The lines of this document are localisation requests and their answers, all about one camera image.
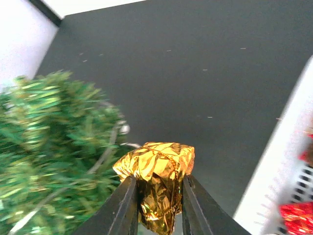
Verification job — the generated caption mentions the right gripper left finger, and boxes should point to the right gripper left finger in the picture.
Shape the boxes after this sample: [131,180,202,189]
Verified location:
[73,176,139,235]

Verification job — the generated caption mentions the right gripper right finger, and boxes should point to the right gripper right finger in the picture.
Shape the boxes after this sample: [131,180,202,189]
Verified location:
[182,175,250,235]

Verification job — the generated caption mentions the gold gift box ornament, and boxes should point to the gold gift box ornament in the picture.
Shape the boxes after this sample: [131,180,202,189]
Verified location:
[113,142,195,235]

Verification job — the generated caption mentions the white perforated plastic basket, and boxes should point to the white perforated plastic basket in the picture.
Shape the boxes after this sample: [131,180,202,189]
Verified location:
[233,58,313,235]

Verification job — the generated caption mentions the white bulb string lights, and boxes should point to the white bulb string lights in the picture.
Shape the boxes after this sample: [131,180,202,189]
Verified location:
[8,111,130,235]

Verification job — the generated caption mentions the small green christmas tree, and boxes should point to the small green christmas tree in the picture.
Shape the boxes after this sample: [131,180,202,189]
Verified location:
[0,71,131,235]

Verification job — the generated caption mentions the red gift box ornament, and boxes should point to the red gift box ornament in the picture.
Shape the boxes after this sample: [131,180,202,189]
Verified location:
[279,202,313,235]

